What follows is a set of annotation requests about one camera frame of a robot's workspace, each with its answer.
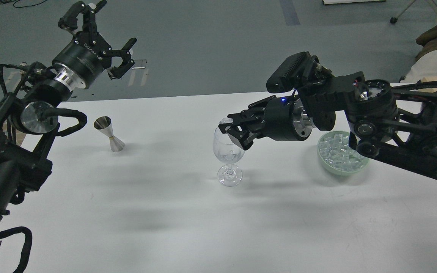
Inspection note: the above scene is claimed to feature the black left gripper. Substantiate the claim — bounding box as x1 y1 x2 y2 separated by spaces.
52 0 137 89

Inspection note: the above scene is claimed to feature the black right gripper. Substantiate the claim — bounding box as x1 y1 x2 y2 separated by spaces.
218 95 317 151

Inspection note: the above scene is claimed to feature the clear ice cube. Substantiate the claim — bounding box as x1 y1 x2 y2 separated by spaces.
219 118 233 125

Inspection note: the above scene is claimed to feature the steel cocktail jigger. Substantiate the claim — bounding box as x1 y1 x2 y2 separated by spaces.
93 116 125 152

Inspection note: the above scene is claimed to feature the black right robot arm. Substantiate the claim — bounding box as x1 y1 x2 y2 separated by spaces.
218 52 437 180

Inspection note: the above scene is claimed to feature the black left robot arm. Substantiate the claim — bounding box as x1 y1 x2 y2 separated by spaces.
0 0 137 273

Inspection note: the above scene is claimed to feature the clear wine glass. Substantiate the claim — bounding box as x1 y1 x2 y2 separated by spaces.
213 127 245 187

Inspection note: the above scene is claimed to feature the green bowl of ice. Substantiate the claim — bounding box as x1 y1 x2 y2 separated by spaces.
317 131 369 176

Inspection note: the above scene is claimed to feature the light wooden block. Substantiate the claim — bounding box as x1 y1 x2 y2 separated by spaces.
418 77 437 93

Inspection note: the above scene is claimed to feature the black floor cable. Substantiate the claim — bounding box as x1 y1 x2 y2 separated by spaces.
0 0 48 16

